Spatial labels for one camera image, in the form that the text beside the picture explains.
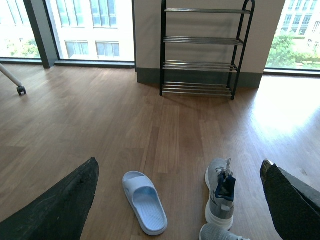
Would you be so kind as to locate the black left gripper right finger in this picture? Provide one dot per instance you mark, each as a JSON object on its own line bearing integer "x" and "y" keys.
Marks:
{"x": 294, "y": 205}

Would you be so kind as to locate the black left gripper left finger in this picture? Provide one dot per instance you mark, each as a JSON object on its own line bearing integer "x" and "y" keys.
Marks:
{"x": 58, "y": 214}

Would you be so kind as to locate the grey knit sneaker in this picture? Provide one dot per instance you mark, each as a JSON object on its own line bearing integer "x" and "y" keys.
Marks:
{"x": 213, "y": 232}
{"x": 221, "y": 185}

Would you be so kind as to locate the light blue slide sandal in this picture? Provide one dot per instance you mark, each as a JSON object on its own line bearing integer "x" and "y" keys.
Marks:
{"x": 145, "y": 202}

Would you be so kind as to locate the black metal shoe rack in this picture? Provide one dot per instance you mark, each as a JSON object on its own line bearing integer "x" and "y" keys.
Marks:
{"x": 202, "y": 49}

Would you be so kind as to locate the white grey office chair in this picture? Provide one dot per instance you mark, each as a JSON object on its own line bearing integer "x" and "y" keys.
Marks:
{"x": 20, "y": 88}

